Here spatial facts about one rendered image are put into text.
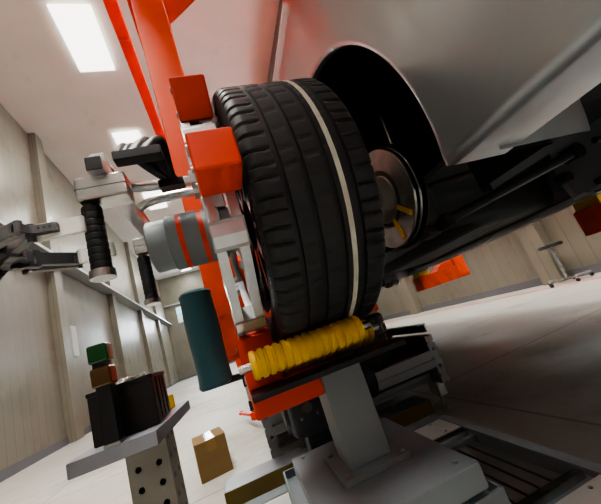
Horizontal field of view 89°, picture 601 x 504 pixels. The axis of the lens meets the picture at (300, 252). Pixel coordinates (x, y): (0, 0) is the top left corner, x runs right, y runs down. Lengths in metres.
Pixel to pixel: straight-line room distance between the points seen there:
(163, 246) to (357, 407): 0.58
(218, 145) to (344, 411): 0.60
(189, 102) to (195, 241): 0.31
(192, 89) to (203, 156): 0.30
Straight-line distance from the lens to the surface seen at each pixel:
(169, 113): 1.70
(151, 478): 1.04
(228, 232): 0.55
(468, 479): 0.74
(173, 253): 0.78
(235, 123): 0.60
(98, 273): 0.66
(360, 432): 0.80
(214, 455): 1.93
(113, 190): 0.71
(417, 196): 0.94
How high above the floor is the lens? 0.55
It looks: 14 degrees up
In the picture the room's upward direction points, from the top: 19 degrees counter-clockwise
